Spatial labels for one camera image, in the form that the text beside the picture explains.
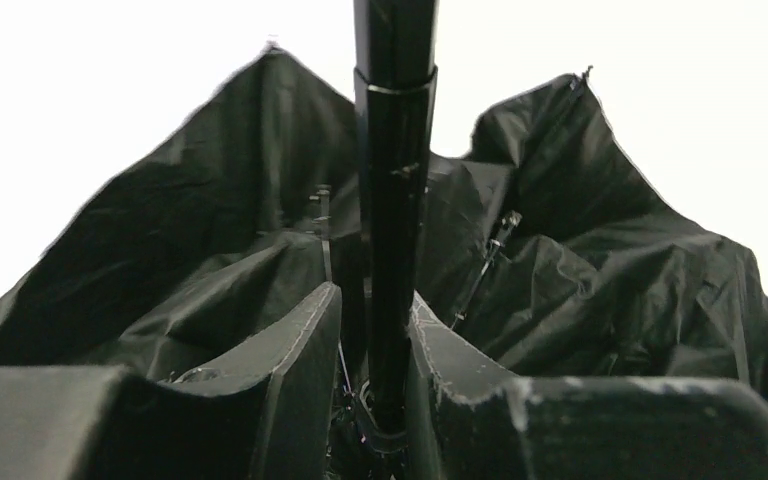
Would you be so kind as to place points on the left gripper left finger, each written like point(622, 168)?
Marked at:
point(259, 411)

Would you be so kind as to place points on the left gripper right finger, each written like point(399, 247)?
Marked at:
point(470, 418)

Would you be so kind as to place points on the lavender folding umbrella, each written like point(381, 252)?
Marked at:
point(544, 246)

